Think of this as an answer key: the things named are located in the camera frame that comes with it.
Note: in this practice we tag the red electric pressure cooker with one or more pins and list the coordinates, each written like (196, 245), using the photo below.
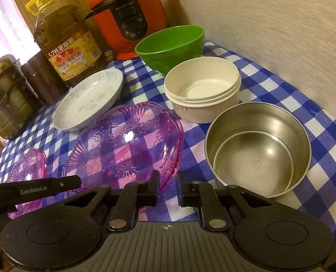
(124, 23)

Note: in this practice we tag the stainless steel steamer pot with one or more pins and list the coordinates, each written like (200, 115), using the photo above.
(18, 103)

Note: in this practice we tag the blue white checkered tablecloth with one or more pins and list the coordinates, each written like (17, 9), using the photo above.
(315, 195)

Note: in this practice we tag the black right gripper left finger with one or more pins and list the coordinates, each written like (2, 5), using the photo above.
(72, 230)

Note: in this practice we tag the white plastic bowl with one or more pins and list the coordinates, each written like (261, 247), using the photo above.
(202, 88)

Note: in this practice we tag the white ceramic plate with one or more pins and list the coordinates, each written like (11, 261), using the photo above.
(90, 99)

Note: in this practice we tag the stainless steel bowl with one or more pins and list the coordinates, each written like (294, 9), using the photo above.
(260, 147)

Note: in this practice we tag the purple plastic plate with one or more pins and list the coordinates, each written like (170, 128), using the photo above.
(30, 166)
(126, 145)

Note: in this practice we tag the large cooking oil bottle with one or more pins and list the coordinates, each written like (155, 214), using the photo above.
(65, 40)

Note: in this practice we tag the green plastic bowl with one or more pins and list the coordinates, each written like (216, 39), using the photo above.
(165, 49)

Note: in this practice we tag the brown cylindrical canister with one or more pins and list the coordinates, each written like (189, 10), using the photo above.
(43, 79)

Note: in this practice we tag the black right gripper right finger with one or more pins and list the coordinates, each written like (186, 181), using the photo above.
(261, 230)

